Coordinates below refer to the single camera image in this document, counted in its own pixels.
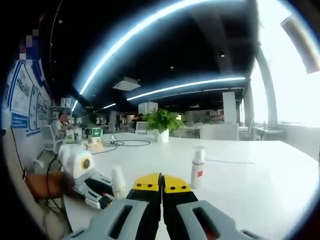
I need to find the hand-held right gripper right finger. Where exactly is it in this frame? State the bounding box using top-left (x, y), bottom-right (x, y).
top-left (162, 174), bottom-right (266, 240)

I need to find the potted green plant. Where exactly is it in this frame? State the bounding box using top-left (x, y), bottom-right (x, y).
top-left (143, 108), bottom-right (185, 144)

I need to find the slim clear bottle cover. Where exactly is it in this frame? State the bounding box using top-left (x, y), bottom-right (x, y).
top-left (111, 164), bottom-right (126, 187)

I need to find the metal sink table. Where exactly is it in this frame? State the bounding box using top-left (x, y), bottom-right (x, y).
top-left (251, 119), bottom-right (286, 141)

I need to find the long curved ceiling light strip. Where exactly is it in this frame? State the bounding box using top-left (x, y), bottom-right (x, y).
top-left (74, 0), bottom-right (256, 95)

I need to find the blue white wall poster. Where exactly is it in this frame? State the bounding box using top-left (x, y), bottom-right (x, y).
top-left (4, 59), bottom-right (55, 138)

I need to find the straight ceiling light strip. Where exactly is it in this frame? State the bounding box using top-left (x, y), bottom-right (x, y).
top-left (126, 76), bottom-right (246, 101)

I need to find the ceiling air conditioner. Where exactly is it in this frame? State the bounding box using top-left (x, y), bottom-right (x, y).
top-left (112, 76), bottom-right (141, 91)

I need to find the white pump bottle red label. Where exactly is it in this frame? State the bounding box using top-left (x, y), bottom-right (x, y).
top-left (190, 146), bottom-right (207, 190)

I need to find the white square pillar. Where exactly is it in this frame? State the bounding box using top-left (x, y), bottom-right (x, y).
top-left (222, 91), bottom-right (238, 125)

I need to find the white office chair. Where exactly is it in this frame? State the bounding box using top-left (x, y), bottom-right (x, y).
top-left (40, 124), bottom-right (64, 154)

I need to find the black cable coil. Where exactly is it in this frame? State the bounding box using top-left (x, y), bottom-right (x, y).
top-left (99, 138), bottom-right (152, 154)

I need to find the light wooden block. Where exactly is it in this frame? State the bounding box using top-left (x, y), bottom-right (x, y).
top-left (83, 139), bottom-right (104, 153)

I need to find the person's right hand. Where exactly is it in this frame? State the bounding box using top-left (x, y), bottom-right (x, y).
top-left (155, 216), bottom-right (173, 240)

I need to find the white storage shelf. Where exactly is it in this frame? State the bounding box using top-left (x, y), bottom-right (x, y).
top-left (48, 97), bottom-right (76, 118)

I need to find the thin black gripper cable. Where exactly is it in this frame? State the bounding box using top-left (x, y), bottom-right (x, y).
top-left (37, 153), bottom-right (66, 216)

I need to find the clear pump bottle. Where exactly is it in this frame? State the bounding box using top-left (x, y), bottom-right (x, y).
top-left (110, 164), bottom-right (127, 200)

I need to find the white low partition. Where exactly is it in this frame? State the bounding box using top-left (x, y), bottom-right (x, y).
top-left (199, 123), bottom-right (240, 141)

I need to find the dark wall monitor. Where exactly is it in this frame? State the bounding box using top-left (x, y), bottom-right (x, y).
top-left (279, 9), bottom-right (320, 75)

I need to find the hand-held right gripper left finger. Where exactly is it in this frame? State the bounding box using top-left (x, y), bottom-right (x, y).
top-left (66, 172), bottom-right (163, 240)

